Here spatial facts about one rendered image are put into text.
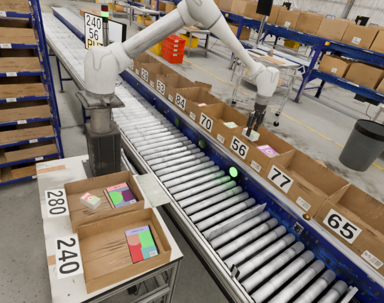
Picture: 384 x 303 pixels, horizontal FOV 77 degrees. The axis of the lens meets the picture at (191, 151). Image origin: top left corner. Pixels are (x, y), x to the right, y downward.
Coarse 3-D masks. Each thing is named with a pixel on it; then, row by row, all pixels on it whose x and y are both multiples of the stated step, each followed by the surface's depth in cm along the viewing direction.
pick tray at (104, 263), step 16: (96, 224) 119; (112, 224) 125; (128, 224) 131; (144, 224) 133; (80, 240) 119; (96, 240) 120; (112, 240) 122; (160, 240) 126; (96, 256) 114; (112, 256) 115; (128, 256) 116; (160, 256) 111; (96, 272) 108; (112, 272) 100; (128, 272) 106; (96, 288) 101
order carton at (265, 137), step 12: (240, 132) 189; (264, 132) 189; (228, 144) 184; (252, 144) 197; (264, 144) 192; (276, 144) 182; (288, 144) 174; (240, 156) 176; (252, 156) 166; (264, 156) 157; (252, 168) 169; (264, 168) 160
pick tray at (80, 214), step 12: (84, 180) 141; (96, 180) 146; (108, 180) 150; (120, 180) 155; (132, 180) 151; (72, 192) 141; (84, 192) 145; (96, 192) 146; (72, 204) 136; (108, 204) 140; (132, 204) 132; (144, 204) 137; (72, 216) 130; (84, 216) 131; (96, 216) 124; (108, 216) 128; (72, 228) 121
